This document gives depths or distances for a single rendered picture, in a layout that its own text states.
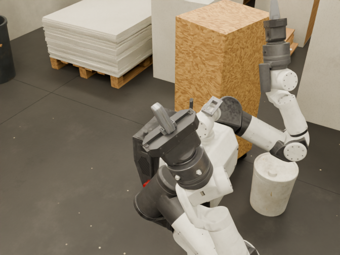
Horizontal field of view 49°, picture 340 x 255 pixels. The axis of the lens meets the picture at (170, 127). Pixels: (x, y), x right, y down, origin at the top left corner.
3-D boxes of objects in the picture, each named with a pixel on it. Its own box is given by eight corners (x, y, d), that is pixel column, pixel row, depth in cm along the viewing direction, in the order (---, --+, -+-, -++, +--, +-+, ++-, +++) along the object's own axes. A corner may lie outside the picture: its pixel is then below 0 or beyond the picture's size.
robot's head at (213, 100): (190, 125, 114) (197, 107, 109) (202, 112, 120) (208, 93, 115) (208, 135, 112) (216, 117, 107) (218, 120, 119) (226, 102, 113)
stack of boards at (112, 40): (157, 8, 620) (156, -32, 583) (213, 19, 578) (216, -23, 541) (50, 68, 449) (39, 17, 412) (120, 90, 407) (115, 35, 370)
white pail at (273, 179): (256, 181, 294) (265, 134, 266) (293, 195, 282) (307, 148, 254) (241, 208, 272) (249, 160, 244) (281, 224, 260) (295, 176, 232)
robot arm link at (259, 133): (291, 172, 134) (238, 143, 133) (289, 154, 145) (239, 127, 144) (311, 150, 128) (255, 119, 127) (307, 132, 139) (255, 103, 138)
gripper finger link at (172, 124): (152, 102, 70) (165, 125, 74) (160, 109, 68) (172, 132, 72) (159, 98, 71) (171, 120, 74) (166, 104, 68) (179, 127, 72)
